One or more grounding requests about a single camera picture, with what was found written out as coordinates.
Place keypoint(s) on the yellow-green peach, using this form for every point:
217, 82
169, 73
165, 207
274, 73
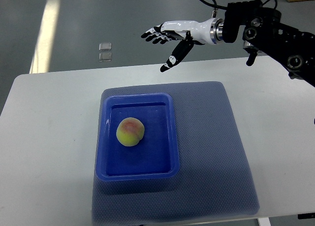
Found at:
130, 131

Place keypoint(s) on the upper metal floor plate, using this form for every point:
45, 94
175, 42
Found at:
105, 46

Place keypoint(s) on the blue plastic tray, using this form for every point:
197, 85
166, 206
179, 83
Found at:
156, 156

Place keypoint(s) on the metal floor plate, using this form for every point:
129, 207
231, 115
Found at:
105, 46
105, 56

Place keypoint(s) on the blue-grey textured mat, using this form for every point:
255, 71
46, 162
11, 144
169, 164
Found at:
214, 179

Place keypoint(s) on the lower metal floor plate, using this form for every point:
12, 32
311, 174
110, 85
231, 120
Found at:
105, 56

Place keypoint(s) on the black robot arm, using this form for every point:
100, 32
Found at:
293, 49

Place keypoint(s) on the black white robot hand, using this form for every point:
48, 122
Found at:
188, 33

